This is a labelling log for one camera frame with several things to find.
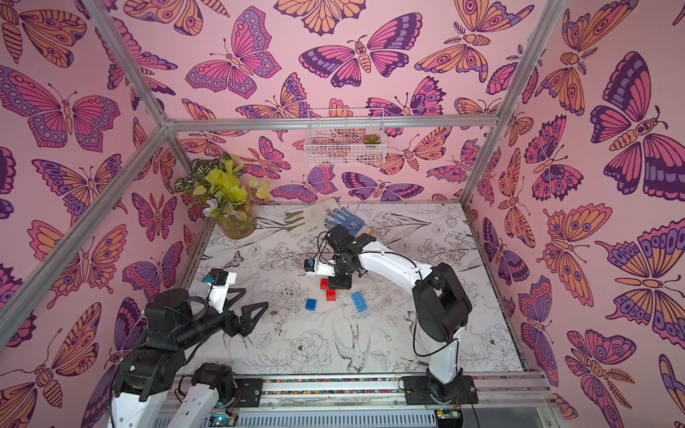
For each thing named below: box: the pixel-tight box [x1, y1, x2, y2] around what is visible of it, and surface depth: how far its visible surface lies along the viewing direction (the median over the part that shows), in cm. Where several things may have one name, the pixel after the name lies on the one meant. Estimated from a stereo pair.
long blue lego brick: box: [351, 291, 369, 313], surface depth 92 cm
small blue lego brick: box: [305, 297, 319, 312], surface depth 91 cm
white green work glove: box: [283, 210, 306, 231], surface depth 116 cm
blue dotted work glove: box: [323, 206, 365, 238], surface depth 116 cm
